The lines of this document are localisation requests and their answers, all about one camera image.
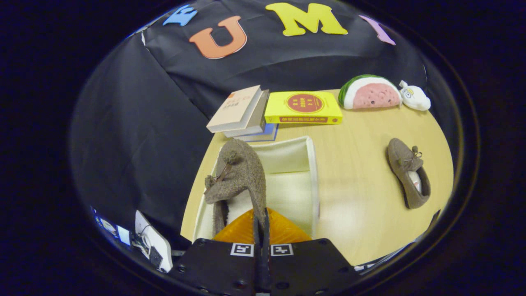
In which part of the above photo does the black backdrop cloth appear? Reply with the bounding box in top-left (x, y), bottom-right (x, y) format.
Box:
top-left (70, 0), bottom-right (461, 251)

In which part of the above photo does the brown fuzzy shoe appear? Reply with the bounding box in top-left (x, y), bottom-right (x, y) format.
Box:
top-left (203, 138), bottom-right (268, 237)
top-left (386, 138), bottom-right (431, 209)

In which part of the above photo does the beige book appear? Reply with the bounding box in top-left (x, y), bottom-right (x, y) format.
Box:
top-left (206, 85), bottom-right (263, 133)

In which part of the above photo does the yellow book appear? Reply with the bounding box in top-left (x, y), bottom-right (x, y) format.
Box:
top-left (264, 91), bottom-right (343, 125)

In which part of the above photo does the white flat device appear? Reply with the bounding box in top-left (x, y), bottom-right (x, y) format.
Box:
top-left (136, 210), bottom-right (173, 272)

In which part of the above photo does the white plush toy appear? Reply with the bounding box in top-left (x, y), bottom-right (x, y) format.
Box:
top-left (399, 80), bottom-right (431, 111)

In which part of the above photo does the blue book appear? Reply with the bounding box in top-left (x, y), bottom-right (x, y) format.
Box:
top-left (236, 123), bottom-right (279, 143)

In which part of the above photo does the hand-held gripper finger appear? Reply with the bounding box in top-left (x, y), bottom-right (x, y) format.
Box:
top-left (263, 208), bottom-right (362, 296)
top-left (168, 208), bottom-right (263, 296)

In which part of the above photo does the watermelon slice plush toy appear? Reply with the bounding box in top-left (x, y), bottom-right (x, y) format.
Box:
top-left (338, 74), bottom-right (402, 110)

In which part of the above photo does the cream fabric storage box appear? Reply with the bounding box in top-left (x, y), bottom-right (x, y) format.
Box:
top-left (192, 136), bottom-right (320, 243)

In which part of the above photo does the blue printed packet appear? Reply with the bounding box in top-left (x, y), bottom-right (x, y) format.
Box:
top-left (92, 208), bottom-right (132, 246)

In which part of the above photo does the grey book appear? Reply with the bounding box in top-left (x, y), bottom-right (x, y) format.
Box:
top-left (223, 90), bottom-right (270, 138)

